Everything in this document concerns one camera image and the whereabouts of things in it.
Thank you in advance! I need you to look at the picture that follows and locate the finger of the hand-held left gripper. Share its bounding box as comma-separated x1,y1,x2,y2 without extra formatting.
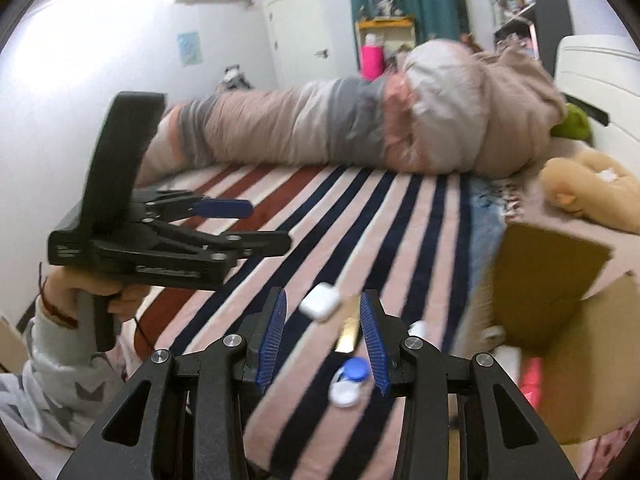
142,189,254,222
150,221,292,261

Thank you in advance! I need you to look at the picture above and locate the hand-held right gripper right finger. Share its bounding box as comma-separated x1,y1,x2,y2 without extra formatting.
359,289,576,480

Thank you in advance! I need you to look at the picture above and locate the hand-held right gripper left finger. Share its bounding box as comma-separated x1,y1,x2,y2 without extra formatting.
57,287,288,480

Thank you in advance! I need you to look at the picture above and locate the gold rectangular case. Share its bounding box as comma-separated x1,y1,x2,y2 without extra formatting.
335,302,364,356

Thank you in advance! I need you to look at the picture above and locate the blue white contact lens case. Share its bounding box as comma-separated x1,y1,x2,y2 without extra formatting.
328,357,371,409

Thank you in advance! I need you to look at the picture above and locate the white earbud case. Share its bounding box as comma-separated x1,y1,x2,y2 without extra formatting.
300,282,341,322

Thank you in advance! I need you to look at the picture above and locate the brown cardboard box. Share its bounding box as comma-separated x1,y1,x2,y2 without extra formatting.
470,222,640,447

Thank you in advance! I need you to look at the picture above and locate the person's left forearm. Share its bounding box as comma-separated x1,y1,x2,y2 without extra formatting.
0,305,132,453

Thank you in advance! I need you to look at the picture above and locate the person's left hand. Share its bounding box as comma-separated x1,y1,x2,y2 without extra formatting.
44,266,147,332

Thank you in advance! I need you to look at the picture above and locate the striped blanket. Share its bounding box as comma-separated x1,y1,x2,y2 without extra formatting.
115,162,503,480

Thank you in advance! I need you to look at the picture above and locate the white bottle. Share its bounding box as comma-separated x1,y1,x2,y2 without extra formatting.
481,326,524,377

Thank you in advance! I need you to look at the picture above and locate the rolled beige grey quilt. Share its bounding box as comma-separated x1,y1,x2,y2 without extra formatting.
134,39,569,187

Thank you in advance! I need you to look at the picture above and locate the pink packet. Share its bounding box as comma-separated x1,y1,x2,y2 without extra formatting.
519,359,545,412

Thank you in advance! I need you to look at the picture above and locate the white door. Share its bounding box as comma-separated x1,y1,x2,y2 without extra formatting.
262,0,332,92

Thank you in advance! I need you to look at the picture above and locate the blue patterned cloth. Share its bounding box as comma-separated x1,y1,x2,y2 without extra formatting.
469,175,527,227

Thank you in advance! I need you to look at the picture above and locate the flat cardboard piece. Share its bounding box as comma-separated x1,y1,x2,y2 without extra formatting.
0,314,29,374

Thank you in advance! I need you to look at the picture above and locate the pink container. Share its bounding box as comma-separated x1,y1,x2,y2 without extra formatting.
362,44,385,81

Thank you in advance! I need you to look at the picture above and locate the yellow shelf unit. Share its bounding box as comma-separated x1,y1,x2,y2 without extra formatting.
354,16,417,81

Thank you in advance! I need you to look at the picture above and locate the brown plush toy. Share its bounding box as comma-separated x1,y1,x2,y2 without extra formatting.
537,150,640,234

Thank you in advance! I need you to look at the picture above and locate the green plush toy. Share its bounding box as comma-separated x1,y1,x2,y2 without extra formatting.
550,102,594,141

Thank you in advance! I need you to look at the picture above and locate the white headboard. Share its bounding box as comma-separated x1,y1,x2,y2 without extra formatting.
554,35,640,173

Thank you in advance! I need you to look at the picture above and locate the black cord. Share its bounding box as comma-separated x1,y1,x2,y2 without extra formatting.
134,316,157,357

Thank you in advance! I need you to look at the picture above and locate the blue wall poster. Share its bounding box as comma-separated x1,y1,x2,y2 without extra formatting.
177,31,202,67

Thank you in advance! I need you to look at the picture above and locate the red string bracelet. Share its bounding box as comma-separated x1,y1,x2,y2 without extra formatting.
39,262,79,330

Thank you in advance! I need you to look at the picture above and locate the wall shelf with items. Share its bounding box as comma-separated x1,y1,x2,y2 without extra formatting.
492,0,540,57

